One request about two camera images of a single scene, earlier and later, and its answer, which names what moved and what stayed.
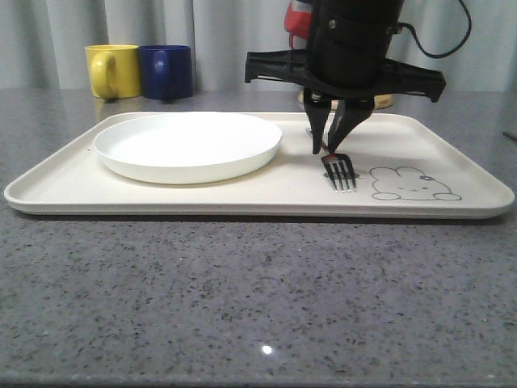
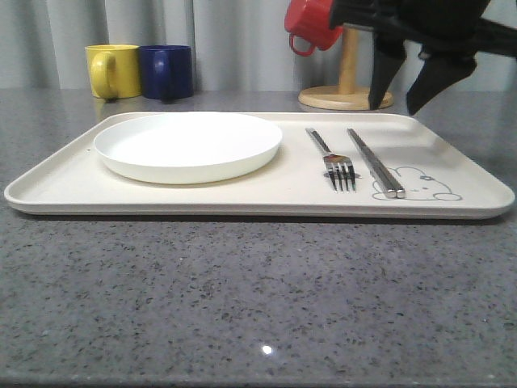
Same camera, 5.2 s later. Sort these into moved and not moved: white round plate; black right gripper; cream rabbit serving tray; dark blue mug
Moved: black right gripper
Not moved: dark blue mug; cream rabbit serving tray; white round plate
